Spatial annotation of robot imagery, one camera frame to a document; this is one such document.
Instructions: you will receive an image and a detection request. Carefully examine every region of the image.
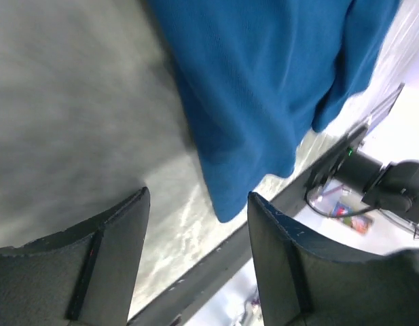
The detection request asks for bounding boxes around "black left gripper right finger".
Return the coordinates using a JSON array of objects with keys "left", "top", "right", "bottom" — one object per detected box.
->
[{"left": 247, "top": 193, "right": 419, "bottom": 325}]

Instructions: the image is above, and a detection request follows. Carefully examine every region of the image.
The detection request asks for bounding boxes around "aluminium frame rail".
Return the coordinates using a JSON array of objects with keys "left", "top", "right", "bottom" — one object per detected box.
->
[{"left": 365, "top": 82, "right": 405, "bottom": 136}]

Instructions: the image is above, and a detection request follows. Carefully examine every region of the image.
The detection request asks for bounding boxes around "colourful box in background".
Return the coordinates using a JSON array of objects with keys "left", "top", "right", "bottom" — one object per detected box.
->
[{"left": 331, "top": 202, "right": 374, "bottom": 235}]

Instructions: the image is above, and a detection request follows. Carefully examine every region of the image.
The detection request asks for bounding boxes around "blue printed t-shirt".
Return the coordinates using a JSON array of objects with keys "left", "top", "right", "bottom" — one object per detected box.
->
[{"left": 149, "top": 1, "right": 400, "bottom": 223}]

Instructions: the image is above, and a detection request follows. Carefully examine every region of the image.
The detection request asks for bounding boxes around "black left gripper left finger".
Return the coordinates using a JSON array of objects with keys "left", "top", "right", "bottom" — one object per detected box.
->
[{"left": 0, "top": 188, "right": 150, "bottom": 325}]

